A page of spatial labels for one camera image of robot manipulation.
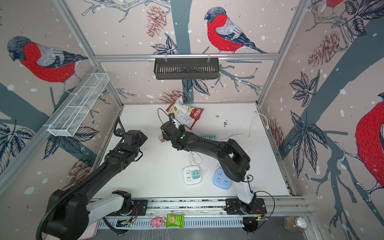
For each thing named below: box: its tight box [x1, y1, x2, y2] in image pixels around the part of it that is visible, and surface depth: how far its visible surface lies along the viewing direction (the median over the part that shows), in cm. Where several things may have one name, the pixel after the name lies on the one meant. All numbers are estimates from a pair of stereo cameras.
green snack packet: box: [166, 213, 185, 229], surface depth 71 cm
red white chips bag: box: [166, 96, 204, 130], surface depth 109 cm
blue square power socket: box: [213, 167, 233, 190], surface depth 81 cm
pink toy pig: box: [150, 216, 166, 228], surface depth 70 cm
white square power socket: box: [183, 166, 202, 186], surface depth 83 cm
